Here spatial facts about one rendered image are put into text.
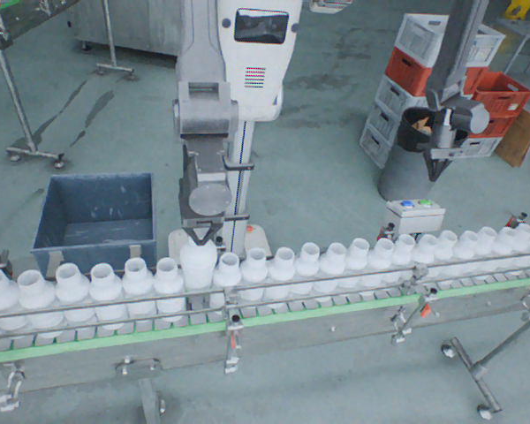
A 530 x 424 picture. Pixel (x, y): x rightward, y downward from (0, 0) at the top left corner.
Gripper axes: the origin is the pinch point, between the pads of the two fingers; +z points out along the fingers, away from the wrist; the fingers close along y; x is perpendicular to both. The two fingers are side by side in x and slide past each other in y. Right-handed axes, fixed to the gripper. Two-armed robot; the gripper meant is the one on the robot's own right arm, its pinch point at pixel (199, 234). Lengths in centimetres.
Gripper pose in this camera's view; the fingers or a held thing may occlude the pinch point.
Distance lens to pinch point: 68.8
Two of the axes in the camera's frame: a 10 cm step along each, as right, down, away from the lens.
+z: -1.4, 7.1, 6.9
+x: 9.6, -0.6, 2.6
